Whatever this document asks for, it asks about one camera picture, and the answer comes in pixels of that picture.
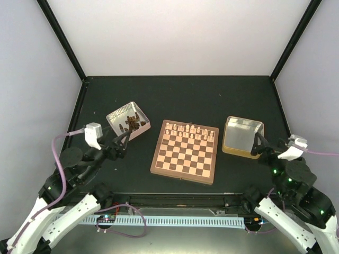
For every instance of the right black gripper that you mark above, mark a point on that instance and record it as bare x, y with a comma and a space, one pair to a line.
265, 146

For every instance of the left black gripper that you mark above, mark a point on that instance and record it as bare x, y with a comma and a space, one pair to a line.
113, 153

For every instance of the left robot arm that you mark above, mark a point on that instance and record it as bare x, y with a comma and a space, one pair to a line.
39, 233

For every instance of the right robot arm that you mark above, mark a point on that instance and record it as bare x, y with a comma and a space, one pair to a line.
293, 182

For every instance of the pile of dark chess pieces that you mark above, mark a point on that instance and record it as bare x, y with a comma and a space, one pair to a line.
133, 123

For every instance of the wooden chess board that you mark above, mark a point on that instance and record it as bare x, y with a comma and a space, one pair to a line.
194, 160

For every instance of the pile of light chess pieces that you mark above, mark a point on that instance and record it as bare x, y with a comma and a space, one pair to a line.
178, 131

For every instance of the small circuit board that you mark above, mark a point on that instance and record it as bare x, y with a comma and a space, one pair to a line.
106, 219

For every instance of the pink embossed tin box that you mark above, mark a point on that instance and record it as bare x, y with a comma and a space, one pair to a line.
120, 115

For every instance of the yellow tin box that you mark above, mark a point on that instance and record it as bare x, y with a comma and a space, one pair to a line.
239, 135

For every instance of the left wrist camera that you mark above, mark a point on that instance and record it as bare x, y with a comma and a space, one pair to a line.
93, 131

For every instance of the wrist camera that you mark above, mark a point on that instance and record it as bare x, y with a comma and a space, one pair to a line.
93, 131
297, 145

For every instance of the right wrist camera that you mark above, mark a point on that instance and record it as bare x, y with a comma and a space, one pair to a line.
297, 145

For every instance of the light blue slotted cable duct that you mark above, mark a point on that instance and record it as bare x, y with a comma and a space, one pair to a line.
174, 221

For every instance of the black frame post right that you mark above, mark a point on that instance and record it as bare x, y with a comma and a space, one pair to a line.
298, 32

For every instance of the black frame post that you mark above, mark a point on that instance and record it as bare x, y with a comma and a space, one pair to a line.
58, 31
298, 32

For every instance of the black frame post left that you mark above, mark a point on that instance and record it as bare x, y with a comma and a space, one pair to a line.
58, 31

